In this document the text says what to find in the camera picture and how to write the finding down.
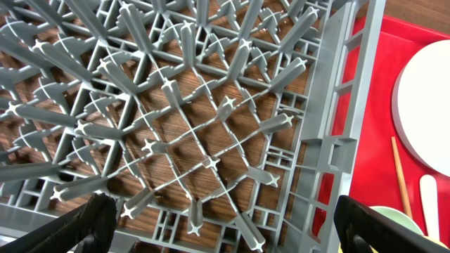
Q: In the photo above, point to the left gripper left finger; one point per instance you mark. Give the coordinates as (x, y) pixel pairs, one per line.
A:
(88, 228)

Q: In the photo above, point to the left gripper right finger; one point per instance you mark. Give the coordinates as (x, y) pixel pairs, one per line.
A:
(362, 229)

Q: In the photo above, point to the small light blue saucer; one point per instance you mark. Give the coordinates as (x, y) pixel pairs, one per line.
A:
(399, 217)

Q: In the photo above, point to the white plastic fork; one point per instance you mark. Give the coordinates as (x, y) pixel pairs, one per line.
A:
(429, 199)

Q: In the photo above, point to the grey plastic dishwasher rack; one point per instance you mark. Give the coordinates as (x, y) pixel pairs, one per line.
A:
(216, 126)

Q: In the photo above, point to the red plastic serving tray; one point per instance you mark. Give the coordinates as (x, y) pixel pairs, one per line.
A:
(374, 180)

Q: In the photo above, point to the wooden chopstick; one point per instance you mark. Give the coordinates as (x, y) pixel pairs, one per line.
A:
(400, 178)

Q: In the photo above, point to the large light blue plate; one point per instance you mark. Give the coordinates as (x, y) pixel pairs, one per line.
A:
(420, 106)

